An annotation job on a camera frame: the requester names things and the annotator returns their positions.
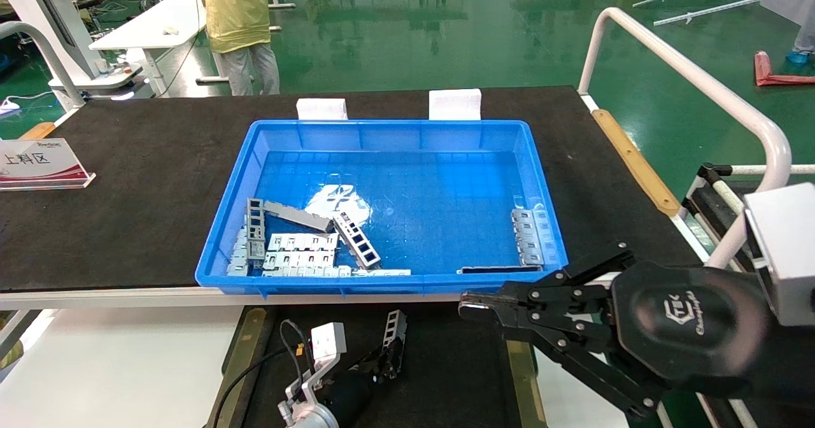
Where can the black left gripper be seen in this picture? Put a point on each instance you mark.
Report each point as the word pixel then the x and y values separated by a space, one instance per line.
pixel 351 393

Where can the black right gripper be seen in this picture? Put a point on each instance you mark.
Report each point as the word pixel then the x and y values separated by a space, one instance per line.
pixel 694 326

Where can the gray ladder-shaped metal bracket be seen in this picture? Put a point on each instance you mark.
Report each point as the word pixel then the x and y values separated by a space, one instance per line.
pixel 255 230
pixel 356 240
pixel 395 329

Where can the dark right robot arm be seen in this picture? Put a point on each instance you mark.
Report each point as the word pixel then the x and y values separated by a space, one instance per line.
pixel 796 364

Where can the black conveyor belt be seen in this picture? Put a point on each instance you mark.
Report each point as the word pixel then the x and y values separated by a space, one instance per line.
pixel 446 370

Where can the dark flat metal strip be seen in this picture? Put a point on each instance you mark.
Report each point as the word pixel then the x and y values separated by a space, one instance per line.
pixel 496 269

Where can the gray perforated metal plate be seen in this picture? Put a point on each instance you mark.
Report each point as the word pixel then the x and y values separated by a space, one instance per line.
pixel 299 260
pixel 526 237
pixel 239 256
pixel 302 242

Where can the long gray metal strip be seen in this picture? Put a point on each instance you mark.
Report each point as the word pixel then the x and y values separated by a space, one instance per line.
pixel 344 272

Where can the plain gray metal bar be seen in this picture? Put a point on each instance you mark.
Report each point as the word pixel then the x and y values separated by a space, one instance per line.
pixel 299 216

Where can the wooden edge strip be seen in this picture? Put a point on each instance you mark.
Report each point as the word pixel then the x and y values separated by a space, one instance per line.
pixel 637 160
pixel 38 131

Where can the blue plastic bin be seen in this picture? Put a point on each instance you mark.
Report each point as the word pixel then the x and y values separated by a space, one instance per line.
pixel 433 179

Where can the white foam block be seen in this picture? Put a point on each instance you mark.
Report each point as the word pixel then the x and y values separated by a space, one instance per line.
pixel 321 109
pixel 455 104

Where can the white handrail tube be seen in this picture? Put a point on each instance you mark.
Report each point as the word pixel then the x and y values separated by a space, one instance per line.
pixel 700 76

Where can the black table mat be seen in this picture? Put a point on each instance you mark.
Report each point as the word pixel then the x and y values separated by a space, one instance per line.
pixel 146 154

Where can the red floor object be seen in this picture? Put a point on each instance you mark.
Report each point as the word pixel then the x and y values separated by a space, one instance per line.
pixel 780 79

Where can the blue shoe cover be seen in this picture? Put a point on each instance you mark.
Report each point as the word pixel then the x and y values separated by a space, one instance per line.
pixel 801 58

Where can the person in yellow coat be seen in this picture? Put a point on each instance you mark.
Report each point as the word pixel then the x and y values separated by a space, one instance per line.
pixel 239 14

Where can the acrylic sign with red print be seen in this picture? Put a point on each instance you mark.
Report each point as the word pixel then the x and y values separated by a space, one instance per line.
pixel 41 164

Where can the white work table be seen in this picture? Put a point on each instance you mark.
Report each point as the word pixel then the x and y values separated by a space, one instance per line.
pixel 149 30

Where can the gray handrail tube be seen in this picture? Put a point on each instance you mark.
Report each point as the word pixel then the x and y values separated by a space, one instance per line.
pixel 58 65

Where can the white power adapter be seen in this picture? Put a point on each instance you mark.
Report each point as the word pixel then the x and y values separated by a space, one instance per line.
pixel 9 104

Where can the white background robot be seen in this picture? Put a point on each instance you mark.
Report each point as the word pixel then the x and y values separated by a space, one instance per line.
pixel 57 20

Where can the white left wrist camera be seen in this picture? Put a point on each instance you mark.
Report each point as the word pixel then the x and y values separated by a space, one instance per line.
pixel 328 342

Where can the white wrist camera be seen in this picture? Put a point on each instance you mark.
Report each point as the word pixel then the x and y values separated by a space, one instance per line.
pixel 328 342
pixel 786 256

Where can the brass conveyor side rail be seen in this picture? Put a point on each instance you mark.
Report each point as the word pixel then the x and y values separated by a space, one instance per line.
pixel 523 383
pixel 239 364

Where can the black side frame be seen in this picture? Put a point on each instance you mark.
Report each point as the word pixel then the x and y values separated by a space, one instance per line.
pixel 707 205

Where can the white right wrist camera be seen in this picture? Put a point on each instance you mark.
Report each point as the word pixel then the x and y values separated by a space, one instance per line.
pixel 786 256

